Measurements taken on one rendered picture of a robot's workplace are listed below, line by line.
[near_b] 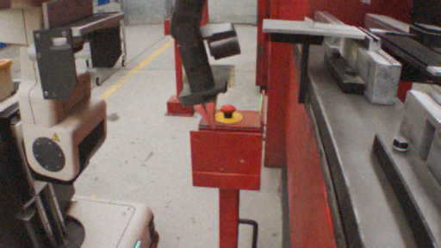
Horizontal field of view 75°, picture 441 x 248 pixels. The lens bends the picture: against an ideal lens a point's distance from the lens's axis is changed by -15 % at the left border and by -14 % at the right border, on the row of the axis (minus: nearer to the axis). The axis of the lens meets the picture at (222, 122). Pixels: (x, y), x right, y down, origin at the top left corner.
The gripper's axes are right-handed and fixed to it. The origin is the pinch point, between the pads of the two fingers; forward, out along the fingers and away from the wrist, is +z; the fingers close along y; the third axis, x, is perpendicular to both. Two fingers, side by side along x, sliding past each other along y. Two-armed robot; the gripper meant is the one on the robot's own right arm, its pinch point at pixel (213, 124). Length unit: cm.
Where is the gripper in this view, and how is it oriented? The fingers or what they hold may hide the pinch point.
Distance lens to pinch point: 76.6
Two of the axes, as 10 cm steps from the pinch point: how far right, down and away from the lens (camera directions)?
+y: 9.7, -1.8, -1.9
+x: 1.0, -4.2, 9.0
